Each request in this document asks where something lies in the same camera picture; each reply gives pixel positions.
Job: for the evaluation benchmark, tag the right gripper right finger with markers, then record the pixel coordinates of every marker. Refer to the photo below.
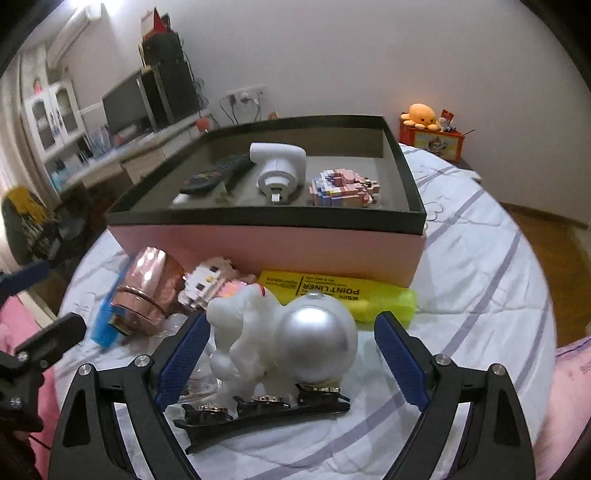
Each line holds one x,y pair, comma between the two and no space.
401,364

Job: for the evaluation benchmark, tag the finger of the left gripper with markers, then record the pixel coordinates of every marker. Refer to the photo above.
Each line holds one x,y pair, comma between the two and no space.
50,344
14,283

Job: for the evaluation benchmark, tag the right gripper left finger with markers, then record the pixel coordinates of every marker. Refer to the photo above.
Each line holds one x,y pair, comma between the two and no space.
88,443

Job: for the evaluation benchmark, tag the blue highlighter marker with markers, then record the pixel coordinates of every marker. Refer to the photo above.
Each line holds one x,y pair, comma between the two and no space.
103,333

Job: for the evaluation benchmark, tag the rose gold metal cup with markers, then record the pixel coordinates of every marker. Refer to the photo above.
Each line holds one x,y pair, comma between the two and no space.
145,296

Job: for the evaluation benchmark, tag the black hair claw clip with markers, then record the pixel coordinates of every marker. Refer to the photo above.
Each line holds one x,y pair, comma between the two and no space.
210,423

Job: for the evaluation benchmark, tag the white USB charger plug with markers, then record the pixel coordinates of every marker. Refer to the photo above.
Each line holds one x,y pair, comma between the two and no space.
181,199

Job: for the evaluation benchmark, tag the pink white block kitty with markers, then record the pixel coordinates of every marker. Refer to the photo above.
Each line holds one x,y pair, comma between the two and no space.
214,278

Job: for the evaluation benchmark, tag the yellow highlighter marker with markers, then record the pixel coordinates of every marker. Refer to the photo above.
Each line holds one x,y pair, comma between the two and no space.
365,299

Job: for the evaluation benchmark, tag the white astronaut figurine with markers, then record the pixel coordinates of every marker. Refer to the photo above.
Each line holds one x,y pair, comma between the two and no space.
262,346

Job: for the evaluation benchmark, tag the black remote control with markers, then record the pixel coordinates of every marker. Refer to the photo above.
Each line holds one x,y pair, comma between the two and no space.
229,169

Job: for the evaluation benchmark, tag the white plug-in night light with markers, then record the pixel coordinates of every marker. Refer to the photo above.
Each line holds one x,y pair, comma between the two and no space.
282,169

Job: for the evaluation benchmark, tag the pink block toy pig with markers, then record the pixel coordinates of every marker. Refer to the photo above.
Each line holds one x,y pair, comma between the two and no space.
343,188

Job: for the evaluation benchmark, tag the person left hand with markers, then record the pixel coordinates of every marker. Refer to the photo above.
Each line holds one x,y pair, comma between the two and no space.
18,460

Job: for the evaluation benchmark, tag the pink quilt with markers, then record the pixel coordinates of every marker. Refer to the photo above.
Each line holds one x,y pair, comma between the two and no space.
562,450

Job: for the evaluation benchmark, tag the beige curtain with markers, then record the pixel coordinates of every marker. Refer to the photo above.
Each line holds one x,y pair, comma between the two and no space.
19,167

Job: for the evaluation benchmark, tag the striped white round tablecloth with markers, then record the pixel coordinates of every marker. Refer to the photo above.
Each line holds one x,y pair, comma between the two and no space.
482,300

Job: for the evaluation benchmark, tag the white desk with drawers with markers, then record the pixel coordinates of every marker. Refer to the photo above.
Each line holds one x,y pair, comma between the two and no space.
159,145

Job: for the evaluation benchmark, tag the white glass-door cabinet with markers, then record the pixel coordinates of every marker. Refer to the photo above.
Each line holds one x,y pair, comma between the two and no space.
52,120

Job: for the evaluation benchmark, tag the black computer monitor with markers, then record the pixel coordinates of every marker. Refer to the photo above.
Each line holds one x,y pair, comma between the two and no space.
123,105

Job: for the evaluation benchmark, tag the white air conditioner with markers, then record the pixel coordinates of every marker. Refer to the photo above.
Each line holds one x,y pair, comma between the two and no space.
71,31

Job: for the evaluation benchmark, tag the bottle with orange cap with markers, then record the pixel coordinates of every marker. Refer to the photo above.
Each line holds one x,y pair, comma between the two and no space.
203,124

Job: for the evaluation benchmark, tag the black computer tower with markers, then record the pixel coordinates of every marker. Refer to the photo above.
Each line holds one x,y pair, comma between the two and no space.
170,93

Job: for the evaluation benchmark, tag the black speaker box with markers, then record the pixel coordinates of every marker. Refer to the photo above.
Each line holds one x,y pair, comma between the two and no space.
160,48

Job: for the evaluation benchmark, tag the red desk calendar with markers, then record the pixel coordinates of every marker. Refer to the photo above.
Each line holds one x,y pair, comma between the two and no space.
152,23

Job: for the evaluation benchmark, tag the red toy storage crate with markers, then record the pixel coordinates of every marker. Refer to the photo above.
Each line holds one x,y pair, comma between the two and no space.
446,145

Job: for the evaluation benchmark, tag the orange octopus plush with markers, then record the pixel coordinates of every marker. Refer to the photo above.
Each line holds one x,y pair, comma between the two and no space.
421,117

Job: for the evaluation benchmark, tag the wall power outlet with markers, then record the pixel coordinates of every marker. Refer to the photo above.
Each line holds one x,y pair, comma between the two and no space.
256,92

